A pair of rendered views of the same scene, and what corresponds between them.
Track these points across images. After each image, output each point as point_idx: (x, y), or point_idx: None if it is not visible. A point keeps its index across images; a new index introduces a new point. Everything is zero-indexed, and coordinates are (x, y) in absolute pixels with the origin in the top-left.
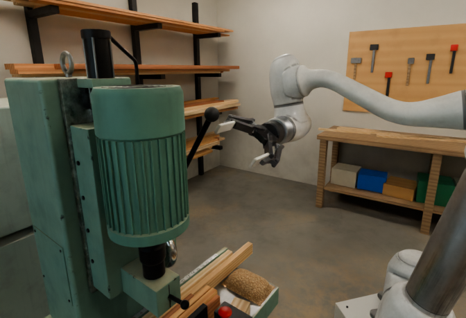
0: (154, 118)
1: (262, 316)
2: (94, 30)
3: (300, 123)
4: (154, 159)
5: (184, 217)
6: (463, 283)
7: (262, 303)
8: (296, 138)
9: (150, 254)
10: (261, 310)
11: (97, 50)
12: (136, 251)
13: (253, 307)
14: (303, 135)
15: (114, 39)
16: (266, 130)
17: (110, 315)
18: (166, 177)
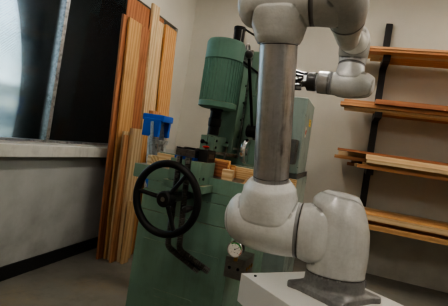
0: (212, 48)
1: (239, 191)
2: (235, 26)
3: (339, 76)
4: (209, 65)
5: (218, 100)
6: (257, 140)
7: (243, 183)
8: (335, 89)
9: (209, 119)
10: (239, 185)
11: (235, 34)
12: (222, 133)
13: (238, 182)
14: (346, 89)
15: (249, 31)
16: (305, 77)
17: None
18: (211, 74)
